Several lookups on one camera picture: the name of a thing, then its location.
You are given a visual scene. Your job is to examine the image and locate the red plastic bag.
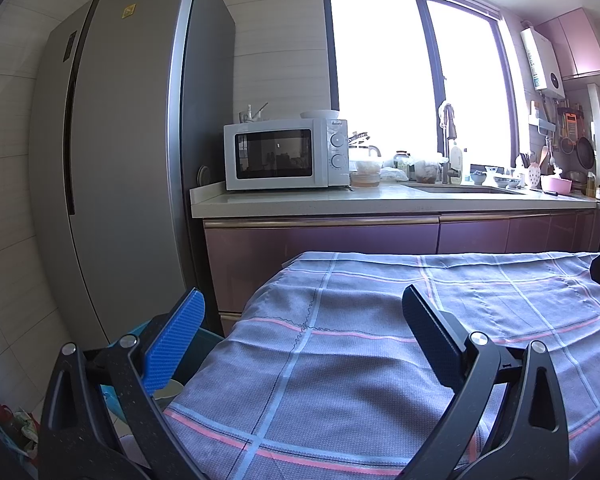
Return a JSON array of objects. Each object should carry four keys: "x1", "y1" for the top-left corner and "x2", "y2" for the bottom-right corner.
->
[{"x1": 0, "y1": 402, "x2": 41, "y2": 456}]

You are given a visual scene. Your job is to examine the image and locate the black frying pan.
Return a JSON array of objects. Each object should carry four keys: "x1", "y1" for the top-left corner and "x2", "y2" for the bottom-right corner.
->
[{"x1": 575, "y1": 136, "x2": 596, "y2": 170}]

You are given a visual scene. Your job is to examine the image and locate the purple base cabinets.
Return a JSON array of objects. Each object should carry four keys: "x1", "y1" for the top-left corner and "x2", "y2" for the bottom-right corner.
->
[{"x1": 202, "y1": 212, "x2": 598, "y2": 323}]

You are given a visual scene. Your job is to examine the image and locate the large glass jar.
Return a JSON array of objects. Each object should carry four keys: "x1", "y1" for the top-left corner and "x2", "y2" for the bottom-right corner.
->
[{"x1": 414, "y1": 157, "x2": 441, "y2": 184}]

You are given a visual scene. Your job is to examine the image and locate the cup with utensils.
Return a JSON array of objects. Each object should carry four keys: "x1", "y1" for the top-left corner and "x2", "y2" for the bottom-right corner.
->
[{"x1": 238, "y1": 102, "x2": 270, "y2": 123}]

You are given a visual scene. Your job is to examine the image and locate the pink bowl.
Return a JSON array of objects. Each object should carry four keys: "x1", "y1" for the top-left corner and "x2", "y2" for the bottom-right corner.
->
[{"x1": 540, "y1": 175, "x2": 573, "y2": 195}]

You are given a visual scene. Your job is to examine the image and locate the grey steel refrigerator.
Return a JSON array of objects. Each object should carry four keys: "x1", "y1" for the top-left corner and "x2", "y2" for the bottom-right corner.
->
[{"x1": 27, "y1": 0, "x2": 237, "y2": 346}]

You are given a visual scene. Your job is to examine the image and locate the white wall water heater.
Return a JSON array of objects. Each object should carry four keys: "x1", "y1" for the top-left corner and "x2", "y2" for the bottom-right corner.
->
[{"x1": 520, "y1": 27, "x2": 566, "y2": 101}]

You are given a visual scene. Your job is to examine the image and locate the white microwave oven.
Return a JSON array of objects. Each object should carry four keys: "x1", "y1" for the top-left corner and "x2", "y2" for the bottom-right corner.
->
[{"x1": 223, "y1": 117, "x2": 350, "y2": 192}]

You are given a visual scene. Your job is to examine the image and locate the white wall shelf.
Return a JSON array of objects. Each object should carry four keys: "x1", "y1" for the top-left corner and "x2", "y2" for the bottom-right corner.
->
[{"x1": 530, "y1": 101, "x2": 556, "y2": 133}]

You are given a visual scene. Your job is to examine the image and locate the white kitchen countertop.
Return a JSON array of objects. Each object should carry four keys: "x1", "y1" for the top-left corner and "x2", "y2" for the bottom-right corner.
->
[{"x1": 189, "y1": 180, "x2": 597, "y2": 219}]

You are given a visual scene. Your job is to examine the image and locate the teal plastic bin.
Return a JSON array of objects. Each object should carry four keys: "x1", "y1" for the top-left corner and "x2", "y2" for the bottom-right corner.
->
[{"x1": 97, "y1": 322, "x2": 226, "y2": 426}]

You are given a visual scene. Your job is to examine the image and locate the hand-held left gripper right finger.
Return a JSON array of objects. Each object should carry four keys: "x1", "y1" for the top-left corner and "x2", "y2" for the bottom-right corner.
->
[{"x1": 401, "y1": 285, "x2": 571, "y2": 480}]

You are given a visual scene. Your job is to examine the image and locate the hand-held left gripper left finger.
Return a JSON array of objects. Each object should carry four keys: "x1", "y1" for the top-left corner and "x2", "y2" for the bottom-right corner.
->
[{"x1": 36, "y1": 287, "x2": 207, "y2": 480}]

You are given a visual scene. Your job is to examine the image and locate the grey plaid tablecloth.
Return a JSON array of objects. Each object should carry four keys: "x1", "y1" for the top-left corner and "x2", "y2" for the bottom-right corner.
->
[{"x1": 162, "y1": 250, "x2": 600, "y2": 480}]

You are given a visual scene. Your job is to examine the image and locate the pink wall cabinet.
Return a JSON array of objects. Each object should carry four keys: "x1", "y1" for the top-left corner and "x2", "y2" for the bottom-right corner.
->
[{"x1": 535, "y1": 7, "x2": 600, "y2": 81}]

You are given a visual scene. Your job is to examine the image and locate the large kitchen window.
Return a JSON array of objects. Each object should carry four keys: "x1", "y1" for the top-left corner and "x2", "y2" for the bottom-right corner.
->
[{"x1": 321, "y1": 0, "x2": 521, "y2": 171}]

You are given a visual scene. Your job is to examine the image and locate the steel kitchen faucet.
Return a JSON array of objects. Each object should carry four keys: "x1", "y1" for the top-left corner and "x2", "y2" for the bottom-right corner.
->
[{"x1": 440, "y1": 104, "x2": 462, "y2": 185}]

